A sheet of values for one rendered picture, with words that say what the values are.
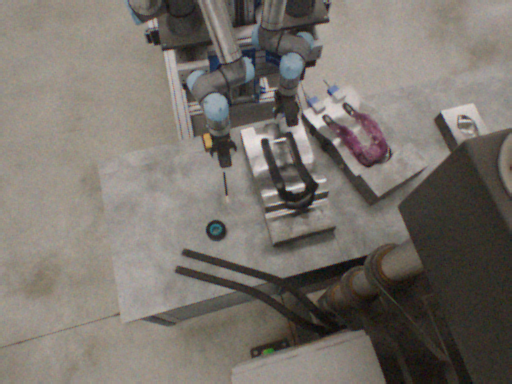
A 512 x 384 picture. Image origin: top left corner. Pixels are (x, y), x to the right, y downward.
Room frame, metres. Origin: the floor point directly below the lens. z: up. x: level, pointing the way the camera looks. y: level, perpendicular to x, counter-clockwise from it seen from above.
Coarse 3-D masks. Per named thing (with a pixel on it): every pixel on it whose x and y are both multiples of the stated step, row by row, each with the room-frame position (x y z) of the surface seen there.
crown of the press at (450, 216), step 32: (448, 160) 0.19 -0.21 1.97; (480, 160) 0.17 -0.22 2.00; (416, 192) 0.19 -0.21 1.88; (448, 192) 0.16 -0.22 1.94; (480, 192) 0.14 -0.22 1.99; (416, 224) 0.16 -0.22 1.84; (448, 224) 0.14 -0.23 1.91; (480, 224) 0.12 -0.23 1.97; (448, 256) 0.10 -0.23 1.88; (480, 256) 0.09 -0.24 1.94; (448, 288) 0.07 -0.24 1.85; (480, 288) 0.06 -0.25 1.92; (448, 320) 0.04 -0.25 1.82; (480, 320) 0.03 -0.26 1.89; (480, 352) 0.00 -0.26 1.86
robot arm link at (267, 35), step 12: (264, 0) 1.10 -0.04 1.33; (276, 0) 1.07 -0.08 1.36; (264, 12) 1.07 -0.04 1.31; (276, 12) 1.06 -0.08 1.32; (264, 24) 1.05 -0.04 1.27; (276, 24) 1.05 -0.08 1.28; (252, 36) 1.05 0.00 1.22; (264, 36) 1.03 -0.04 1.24; (276, 36) 1.03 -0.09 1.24; (264, 48) 1.02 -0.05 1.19; (276, 48) 1.00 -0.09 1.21
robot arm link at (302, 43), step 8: (304, 32) 1.05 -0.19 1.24; (280, 40) 1.02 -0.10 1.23; (288, 40) 1.02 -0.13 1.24; (296, 40) 1.01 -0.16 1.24; (304, 40) 1.02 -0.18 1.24; (312, 40) 1.03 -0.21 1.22; (280, 48) 1.00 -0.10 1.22; (288, 48) 0.99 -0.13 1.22; (296, 48) 0.98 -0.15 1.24; (304, 48) 0.98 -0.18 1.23; (304, 56) 0.96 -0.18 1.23
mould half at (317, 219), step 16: (272, 128) 0.87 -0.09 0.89; (288, 128) 0.87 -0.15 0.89; (256, 144) 0.79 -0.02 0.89; (272, 144) 0.79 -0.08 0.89; (304, 144) 0.80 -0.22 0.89; (256, 160) 0.72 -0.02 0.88; (288, 160) 0.72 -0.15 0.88; (304, 160) 0.72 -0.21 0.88; (256, 176) 0.65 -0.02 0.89; (288, 176) 0.64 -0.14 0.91; (320, 176) 0.63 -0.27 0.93; (272, 192) 0.56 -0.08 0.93; (320, 192) 0.56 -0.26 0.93; (272, 208) 0.51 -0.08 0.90; (304, 208) 0.52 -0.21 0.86; (320, 208) 0.52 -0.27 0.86; (272, 224) 0.46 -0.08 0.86; (288, 224) 0.46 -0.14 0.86; (304, 224) 0.46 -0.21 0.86; (320, 224) 0.46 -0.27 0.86; (336, 224) 0.46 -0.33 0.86; (272, 240) 0.39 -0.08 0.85; (288, 240) 0.40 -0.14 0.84
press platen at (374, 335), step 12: (336, 288) 0.18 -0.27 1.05; (336, 312) 0.11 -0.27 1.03; (348, 312) 0.11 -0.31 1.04; (348, 324) 0.07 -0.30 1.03; (360, 324) 0.07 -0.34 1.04; (372, 336) 0.04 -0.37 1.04; (384, 348) 0.00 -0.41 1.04; (384, 360) -0.03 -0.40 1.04; (396, 360) -0.03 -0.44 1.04; (384, 372) -0.06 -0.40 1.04; (396, 372) -0.06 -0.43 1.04
